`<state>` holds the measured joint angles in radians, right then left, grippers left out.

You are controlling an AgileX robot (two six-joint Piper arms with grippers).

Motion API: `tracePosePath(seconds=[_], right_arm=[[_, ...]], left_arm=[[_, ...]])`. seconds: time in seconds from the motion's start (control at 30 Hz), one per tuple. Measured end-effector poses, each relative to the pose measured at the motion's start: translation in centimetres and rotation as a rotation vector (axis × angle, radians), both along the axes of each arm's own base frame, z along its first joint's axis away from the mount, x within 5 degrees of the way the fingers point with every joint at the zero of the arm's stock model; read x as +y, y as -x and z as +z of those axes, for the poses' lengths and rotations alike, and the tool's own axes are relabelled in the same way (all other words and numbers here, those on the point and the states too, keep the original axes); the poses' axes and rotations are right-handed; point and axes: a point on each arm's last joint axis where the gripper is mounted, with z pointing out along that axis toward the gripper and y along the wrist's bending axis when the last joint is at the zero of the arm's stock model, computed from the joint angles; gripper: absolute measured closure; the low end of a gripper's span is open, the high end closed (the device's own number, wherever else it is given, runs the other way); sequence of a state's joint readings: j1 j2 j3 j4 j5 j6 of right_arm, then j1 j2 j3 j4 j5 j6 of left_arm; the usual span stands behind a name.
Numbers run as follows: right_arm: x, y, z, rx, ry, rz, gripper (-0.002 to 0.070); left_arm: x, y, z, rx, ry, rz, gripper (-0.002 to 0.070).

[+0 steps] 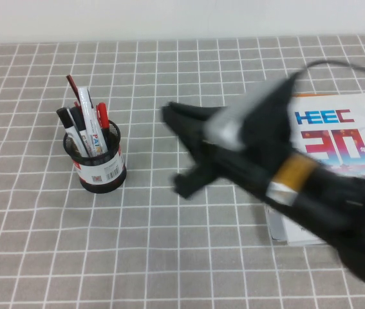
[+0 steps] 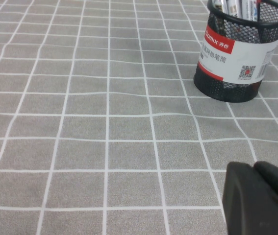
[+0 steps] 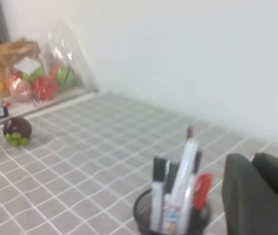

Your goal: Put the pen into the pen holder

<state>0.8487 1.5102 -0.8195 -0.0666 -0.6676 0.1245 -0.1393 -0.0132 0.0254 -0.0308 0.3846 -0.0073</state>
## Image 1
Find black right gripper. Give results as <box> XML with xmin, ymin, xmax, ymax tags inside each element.
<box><xmin>162</xmin><ymin>101</ymin><xmax>299</xmax><ymax>200</ymax></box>

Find white paint marker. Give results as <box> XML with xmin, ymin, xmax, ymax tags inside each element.
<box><xmin>78</xmin><ymin>86</ymin><xmax>106</xmax><ymax>158</ymax></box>

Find black mesh pen holder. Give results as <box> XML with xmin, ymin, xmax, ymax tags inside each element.
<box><xmin>62</xmin><ymin>119</ymin><xmax>127</xmax><ymax>194</ymax></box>

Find black pen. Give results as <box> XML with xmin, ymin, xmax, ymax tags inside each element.
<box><xmin>68</xmin><ymin>106</ymin><xmax>90</xmax><ymax>158</ymax></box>

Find thin dark red pen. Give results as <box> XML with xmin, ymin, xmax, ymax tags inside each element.
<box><xmin>65</xmin><ymin>74</ymin><xmax>82</xmax><ymax>109</ymax></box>

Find red marker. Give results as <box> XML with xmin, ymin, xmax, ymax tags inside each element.
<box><xmin>95</xmin><ymin>102</ymin><xmax>111</xmax><ymax>154</ymax></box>

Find grey white-checked tablecloth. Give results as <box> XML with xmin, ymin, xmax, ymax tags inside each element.
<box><xmin>0</xmin><ymin>34</ymin><xmax>365</xmax><ymax>309</ymax></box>

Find thin grey-white booklet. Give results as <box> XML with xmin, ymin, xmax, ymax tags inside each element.
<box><xmin>265</xmin><ymin>204</ymin><xmax>288</xmax><ymax>242</ymax></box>

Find black-capped white marker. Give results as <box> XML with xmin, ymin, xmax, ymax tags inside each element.
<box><xmin>55</xmin><ymin>107</ymin><xmax>85</xmax><ymax>155</ymax></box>

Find white HEEC show catalogue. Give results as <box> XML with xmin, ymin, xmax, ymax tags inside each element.
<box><xmin>286</xmin><ymin>91</ymin><xmax>365</xmax><ymax>247</ymax></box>

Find black cable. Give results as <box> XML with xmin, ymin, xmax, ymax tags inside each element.
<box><xmin>291</xmin><ymin>61</ymin><xmax>365</xmax><ymax>81</ymax></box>

